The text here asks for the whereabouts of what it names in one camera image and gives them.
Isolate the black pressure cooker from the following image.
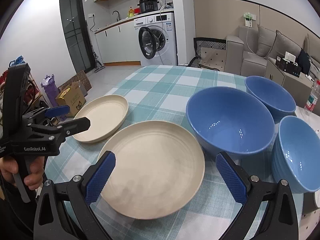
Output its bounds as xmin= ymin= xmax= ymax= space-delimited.
xmin=138 ymin=0 xmax=158 ymax=14

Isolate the plastic water bottle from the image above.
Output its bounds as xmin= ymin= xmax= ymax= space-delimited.
xmin=304 ymin=79 xmax=320 ymax=115

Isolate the black organizer box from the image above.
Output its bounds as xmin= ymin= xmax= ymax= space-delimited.
xmin=276 ymin=57 xmax=302 ymax=77

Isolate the light blue ribbed bowl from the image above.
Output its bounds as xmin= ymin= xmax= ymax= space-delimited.
xmin=271 ymin=116 xmax=319 ymax=193

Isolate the cardboard box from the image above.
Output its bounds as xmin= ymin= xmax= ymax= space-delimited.
xmin=55 ymin=81 xmax=86 ymax=118

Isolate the patterned floor mat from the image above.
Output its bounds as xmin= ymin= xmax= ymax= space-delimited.
xmin=187 ymin=37 xmax=226 ymax=72

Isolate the kitchen faucet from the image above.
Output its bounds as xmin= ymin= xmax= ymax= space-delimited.
xmin=112 ymin=10 xmax=121 ymax=22

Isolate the grey cabinet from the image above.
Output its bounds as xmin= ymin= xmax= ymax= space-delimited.
xmin=265 ymin=57 xmax=312 ymax=108

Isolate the grey sofa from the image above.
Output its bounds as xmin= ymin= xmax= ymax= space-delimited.
xmin=224 ymin=25 xmax=319 ymax=79

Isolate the yellow oil bottle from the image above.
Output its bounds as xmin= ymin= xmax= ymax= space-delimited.
xmin=128 ymin=7 xmax=135 ymax=17

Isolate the beige plate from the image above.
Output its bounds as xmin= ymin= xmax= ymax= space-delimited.
xmin=73 ymin=95 xmax=129 ymax=144
xmin=100 ymin=120 xmax=205 ymax=220

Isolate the white washing machine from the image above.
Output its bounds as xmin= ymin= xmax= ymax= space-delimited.
xmin=133 ymin=11 xmax=177 ymax=67

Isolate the large dark blue bowl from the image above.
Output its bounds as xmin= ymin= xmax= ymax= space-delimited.
xmin=185 ymin=87 xmax=275 ymax=159

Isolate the purple trash bag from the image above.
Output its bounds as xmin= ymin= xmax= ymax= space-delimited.
xmin=41 ymin=74 xmax=60 ymax=107

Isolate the person's left hand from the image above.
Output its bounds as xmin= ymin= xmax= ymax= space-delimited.
xmin=1 ymin=157 xmax=44 ymax=190

